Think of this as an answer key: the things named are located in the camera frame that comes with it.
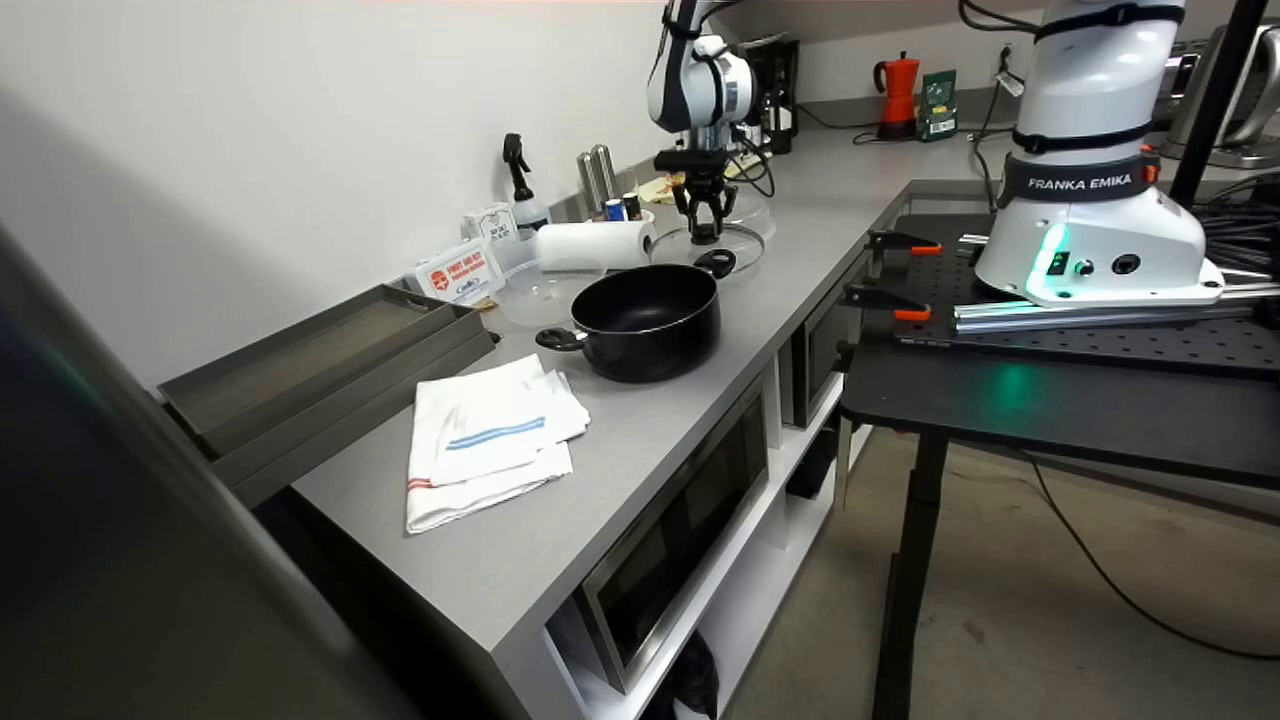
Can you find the left steel shaker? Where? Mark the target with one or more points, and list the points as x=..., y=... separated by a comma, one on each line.
x=590, y=188

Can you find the red white card box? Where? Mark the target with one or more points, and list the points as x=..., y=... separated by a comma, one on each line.
x=464, y=272

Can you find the black refrigerator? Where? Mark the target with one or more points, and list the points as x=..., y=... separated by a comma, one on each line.
x=134, y=587

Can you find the green box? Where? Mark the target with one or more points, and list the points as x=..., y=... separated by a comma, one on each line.
x=936, y=110

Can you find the black cooking pot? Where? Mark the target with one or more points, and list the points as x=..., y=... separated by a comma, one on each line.
x=642, y=326

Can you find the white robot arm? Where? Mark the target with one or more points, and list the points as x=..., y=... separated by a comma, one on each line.
x=1081, y=231

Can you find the black perforated robot table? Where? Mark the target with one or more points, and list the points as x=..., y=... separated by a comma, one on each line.
x=1194, y=422

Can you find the steel shaker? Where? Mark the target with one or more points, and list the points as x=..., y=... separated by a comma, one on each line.
x=605, y=171
x=590, y=188

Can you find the dark grey tray box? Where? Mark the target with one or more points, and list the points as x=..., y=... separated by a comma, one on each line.
x=283, y=406

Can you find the built-in microwave oven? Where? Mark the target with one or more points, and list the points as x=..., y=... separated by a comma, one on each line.
x=642, y=583

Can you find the white small carton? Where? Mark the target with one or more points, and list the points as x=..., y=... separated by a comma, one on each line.
x=497, y=233

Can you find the white paper towel roll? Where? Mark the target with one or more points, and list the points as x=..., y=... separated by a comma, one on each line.
x=590, y=245

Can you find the right steel shaker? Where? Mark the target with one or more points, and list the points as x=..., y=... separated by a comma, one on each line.
x=605, y=171

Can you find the white spray bottle black trigger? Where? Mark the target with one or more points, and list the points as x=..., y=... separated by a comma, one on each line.
x=526, y=205

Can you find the upper orange black clamp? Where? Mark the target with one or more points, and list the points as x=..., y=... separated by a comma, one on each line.
x=906, y=240

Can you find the red moka pot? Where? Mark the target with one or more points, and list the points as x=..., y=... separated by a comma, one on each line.
x=899, y=97

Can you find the orange black clamp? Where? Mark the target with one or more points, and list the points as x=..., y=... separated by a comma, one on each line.
x=899, y=304
x=906, y=240

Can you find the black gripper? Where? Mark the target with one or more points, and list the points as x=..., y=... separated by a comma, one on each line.
x=700, y=184

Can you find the lower orange black clamp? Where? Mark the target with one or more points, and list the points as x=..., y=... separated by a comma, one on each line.
x=899, y=304

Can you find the glass lid black knob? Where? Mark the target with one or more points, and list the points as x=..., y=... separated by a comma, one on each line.
x=733, y=253

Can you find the blue white small jar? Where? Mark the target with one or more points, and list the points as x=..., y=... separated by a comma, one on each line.
x=613, y=211

